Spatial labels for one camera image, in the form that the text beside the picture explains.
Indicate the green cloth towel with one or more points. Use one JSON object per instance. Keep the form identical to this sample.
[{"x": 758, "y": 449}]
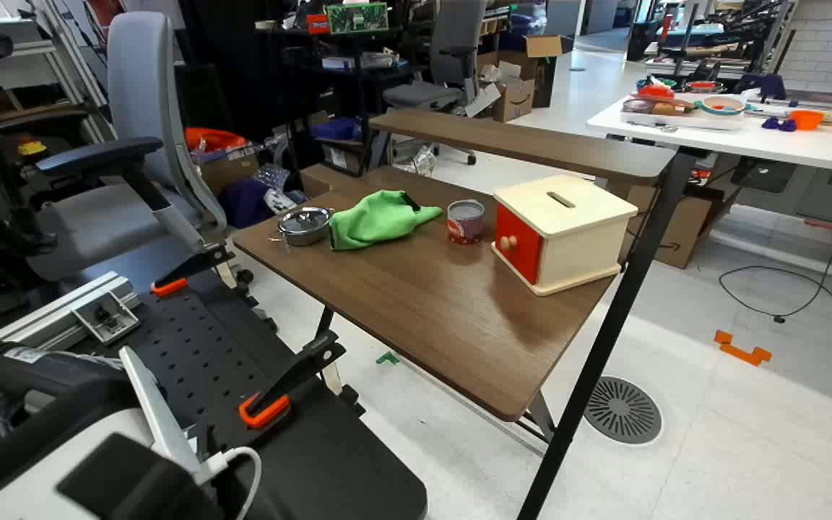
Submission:
[{"x": 376, "y": 220}]

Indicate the brown wooden table black legs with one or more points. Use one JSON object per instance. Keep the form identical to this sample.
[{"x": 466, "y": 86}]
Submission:
[{"x": 436, "y": 309}]

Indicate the small steel pot with lid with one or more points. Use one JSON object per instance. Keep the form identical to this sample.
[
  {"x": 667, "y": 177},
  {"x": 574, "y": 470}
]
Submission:
[{"x": 306, "y": 228}]

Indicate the wooden box with red drawer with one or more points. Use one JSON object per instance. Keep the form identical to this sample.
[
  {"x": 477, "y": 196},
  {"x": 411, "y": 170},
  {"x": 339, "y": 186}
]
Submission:
[{"x": 571, "y": 228}]

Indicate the grey swivel office chair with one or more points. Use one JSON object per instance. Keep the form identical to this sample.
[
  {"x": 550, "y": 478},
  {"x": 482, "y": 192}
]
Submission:
[{"x": 440, "y": 59}]

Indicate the stacked open cardboard boxes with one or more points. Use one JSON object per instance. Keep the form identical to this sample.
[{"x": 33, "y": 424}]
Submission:
[{"x": 522, "y": 76}]

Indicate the black perforated mounting platform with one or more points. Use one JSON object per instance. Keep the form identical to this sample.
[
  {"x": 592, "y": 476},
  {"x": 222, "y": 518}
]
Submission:
[{"x": 243, "y": 385}]

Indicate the round metal floor drain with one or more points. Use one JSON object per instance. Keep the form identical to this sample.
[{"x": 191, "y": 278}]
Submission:
[{"x": 622, "y": 411}]

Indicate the cardboard box under shelf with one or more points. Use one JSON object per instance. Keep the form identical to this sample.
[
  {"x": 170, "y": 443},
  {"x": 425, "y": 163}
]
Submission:
[{"x": 683, "y": 229}]

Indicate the grey office chair with armrests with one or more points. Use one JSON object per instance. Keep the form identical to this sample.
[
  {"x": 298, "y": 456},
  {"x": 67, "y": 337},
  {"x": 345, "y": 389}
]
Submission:
[{"x": 144, "y": 106}]

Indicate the orange tape floor marker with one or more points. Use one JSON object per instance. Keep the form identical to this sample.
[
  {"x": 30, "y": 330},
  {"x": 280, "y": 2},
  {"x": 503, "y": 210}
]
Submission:
[{"x": 739, "y": 350}]

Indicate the white table with toys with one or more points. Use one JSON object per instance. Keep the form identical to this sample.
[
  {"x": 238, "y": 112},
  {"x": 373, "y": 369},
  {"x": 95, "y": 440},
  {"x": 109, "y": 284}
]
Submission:
[{"x": 772, "y": 141}]

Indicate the aluminium extrusion rail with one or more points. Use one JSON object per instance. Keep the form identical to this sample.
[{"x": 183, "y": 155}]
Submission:
[{"x": 60, "y": 311}]

